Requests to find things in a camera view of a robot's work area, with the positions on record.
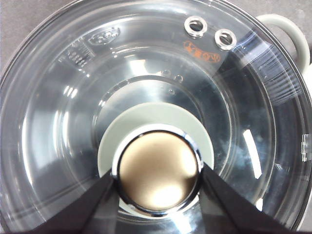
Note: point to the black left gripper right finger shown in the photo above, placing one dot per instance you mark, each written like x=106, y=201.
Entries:
x=227, y=210

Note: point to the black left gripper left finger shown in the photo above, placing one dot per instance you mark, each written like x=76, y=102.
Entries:
x=92, y=211

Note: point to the glass steamer lid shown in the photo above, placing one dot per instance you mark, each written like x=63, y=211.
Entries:
x=152, y=92

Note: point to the green electric steamer pot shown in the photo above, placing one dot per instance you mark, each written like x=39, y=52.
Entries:
x=152, y=99

